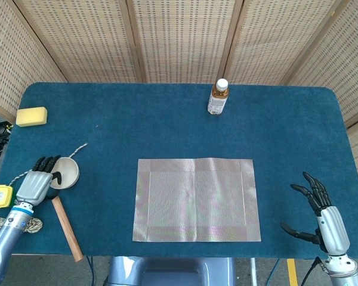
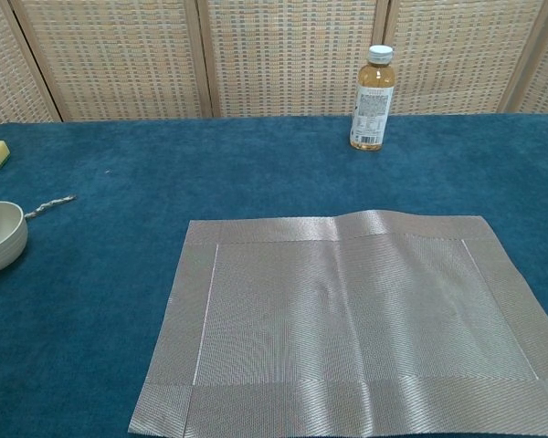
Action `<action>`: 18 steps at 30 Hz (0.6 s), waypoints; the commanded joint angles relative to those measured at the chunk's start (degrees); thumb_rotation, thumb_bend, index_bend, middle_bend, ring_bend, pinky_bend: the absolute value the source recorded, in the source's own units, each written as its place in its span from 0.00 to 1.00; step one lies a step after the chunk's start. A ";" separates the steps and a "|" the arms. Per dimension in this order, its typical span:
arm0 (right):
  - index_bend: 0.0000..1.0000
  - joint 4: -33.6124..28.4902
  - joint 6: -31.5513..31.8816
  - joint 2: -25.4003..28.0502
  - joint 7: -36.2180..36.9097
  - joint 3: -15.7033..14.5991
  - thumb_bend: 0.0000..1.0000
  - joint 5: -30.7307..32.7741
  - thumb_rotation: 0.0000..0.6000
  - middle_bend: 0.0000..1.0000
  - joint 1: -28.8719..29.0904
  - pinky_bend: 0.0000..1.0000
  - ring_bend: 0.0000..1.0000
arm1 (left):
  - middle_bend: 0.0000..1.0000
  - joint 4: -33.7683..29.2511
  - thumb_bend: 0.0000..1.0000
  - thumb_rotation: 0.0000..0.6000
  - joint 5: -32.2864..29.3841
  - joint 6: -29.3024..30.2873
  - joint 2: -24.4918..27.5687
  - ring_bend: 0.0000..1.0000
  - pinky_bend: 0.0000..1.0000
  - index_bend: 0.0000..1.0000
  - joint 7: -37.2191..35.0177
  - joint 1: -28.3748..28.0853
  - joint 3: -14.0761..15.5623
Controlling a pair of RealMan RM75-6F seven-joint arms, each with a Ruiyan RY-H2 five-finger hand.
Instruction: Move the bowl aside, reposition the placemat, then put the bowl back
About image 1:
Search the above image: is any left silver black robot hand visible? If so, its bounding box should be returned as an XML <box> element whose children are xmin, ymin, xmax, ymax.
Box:
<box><xmin>16</xmin><ymin>155</ymin><xmax>63</xmax><ymax>207</ymax></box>

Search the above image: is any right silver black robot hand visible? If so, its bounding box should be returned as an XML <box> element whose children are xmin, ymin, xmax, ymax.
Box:
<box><xmin>280</xmin><ymin>172</ymin><xmax>351</xmax><ymax>256</ymax></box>

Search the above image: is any white ceramic bowl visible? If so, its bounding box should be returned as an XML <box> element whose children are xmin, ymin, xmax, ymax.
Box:
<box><xmin>50</xmin><ymin>157</ymin><xmax>79</xmax><ymax>190</ymax></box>

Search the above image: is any beige woven placemat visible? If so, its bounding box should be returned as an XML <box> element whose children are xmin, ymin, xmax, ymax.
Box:
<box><xmin>132</xmin><ymin>158</ymin><xmax>262</xmax><ymax>243</ymax></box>

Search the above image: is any wooden dowel stick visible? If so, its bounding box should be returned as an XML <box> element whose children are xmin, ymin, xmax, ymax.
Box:
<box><xmin>52</xmin><ymin>198</ymin><xmax>84</xmax><ymax>263</ymax></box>

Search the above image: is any yellow sponge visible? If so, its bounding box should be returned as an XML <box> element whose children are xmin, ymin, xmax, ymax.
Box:
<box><xmin>16</xmin><ymin>106</ymin><xmax>48</xmax><ymax>128</ymax></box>

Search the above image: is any metal table leg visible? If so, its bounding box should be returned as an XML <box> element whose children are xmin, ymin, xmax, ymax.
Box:
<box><xmin>249</xmin><ymin>257</ymin><xmax>258</xmax><ymax>286</ymax></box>

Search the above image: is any blue carpet table cover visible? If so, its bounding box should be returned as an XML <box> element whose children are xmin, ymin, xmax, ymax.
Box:
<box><xmin>0</xmin><ymin>82</ymin><xmax>347</xmax><ymax>259</ymax></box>

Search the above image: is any blue-grey robot torso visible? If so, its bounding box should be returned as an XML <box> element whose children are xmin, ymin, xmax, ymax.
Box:
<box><xmin>103</xmin><ymin>256</ymin><xmax>237</xmax><ymax>286</ymax></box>

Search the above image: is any tea bottle with white cap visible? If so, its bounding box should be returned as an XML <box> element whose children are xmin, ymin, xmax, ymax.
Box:
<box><xmin>207</xmin><ymin>78</ymin><xmax>230</xmax><ymax>116</ymax></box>

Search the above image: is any bamboo folding screen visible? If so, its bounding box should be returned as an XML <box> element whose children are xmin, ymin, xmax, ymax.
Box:
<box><xmin>0</xmin><ymin>0</ymin><xmax>358</xmax><ymax>206</ymax></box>

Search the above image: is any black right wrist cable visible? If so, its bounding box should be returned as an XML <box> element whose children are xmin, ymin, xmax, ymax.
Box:
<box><xmin>300</xmin><ymin>256</ymin><xmax>323</xmax><ymax>286</ymax></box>

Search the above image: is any braided white rope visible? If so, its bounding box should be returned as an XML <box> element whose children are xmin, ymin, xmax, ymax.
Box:
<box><xmin>0</xmin><ymin>142</ymin><xmax>88</xmax><ymax>239</ymax></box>

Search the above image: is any thin blue cable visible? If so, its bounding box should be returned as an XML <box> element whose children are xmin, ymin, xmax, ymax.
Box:
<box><xmin>88</xmin><ymin>256</ymin><xmax>95</xmax><ymax>286</ymax></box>
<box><xmin>267</xmin><ymin>258</ymin><xmax>280</xmax><ymax>286</ymax></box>

